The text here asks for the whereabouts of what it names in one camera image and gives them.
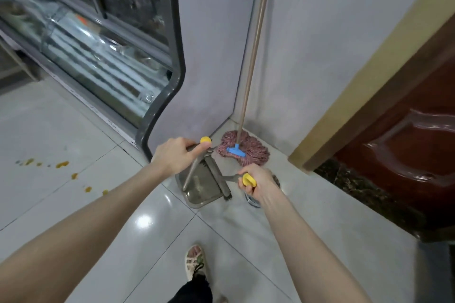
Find person's left beige sandal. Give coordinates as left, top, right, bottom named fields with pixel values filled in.
left=184, top=245, right=207, bottom=282

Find person's left hand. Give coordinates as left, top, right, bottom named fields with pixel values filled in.
left=151, top=137, right=213, bottom=178

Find pink string mop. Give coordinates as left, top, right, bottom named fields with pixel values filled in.
left=216, top=0, right=278, bottom=168

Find grey dustpan with yellow-tipped handle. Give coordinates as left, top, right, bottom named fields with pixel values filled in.
left=175, top=135, right=234, bottom=209

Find person's right forearm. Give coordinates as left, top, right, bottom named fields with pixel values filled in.
left=261, top=189, right=372, bottom=303

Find person's left forearm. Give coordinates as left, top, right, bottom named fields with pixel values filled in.
left=0, top=164, right=168, bottom=303

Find grey glass display freezer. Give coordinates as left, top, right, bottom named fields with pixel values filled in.
left=0, top=0, right=262, bottom=161

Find dark red wooden door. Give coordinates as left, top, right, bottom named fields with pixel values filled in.
left=288, top=0, right=455, bottom=243

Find person's right hand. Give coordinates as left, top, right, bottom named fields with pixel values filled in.
left=237, top=164, right=280, bottom=204

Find black trash bin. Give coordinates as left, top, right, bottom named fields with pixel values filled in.
left=244, top=175, right=282, bottom=209

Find grey broom with yellow cap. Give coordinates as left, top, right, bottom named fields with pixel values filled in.
left=204, top=155, right=257, bottom=201

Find person's black trousers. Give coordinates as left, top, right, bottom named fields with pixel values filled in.
left=167, top=274, right=214, bottom=303

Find orange liquid spill drops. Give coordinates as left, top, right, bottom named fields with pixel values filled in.
left=15, top=158, right=109, bottom=196

